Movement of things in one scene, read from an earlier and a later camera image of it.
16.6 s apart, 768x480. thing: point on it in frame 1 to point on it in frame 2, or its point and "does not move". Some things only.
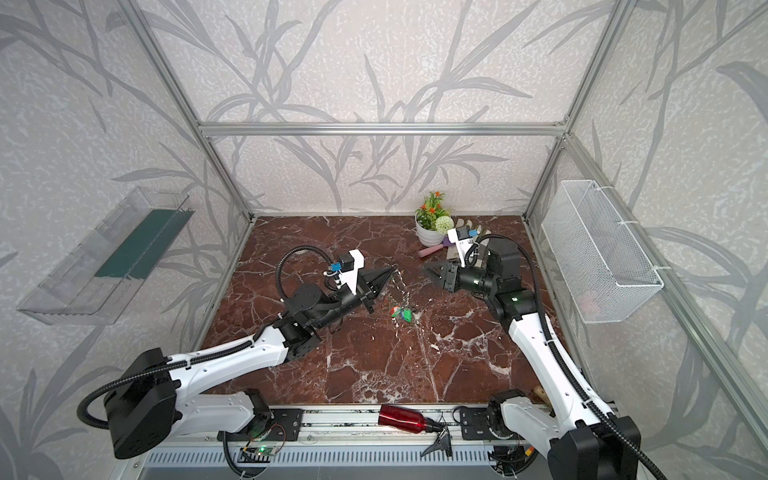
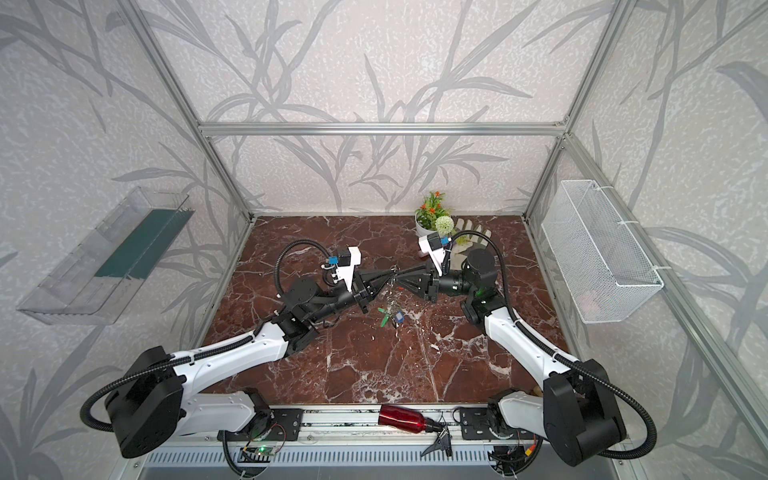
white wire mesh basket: (606, 272) does not move
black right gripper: (450, 278) to (428, 285)
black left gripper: (365, 291) does not move
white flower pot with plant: (433, 220) does not move
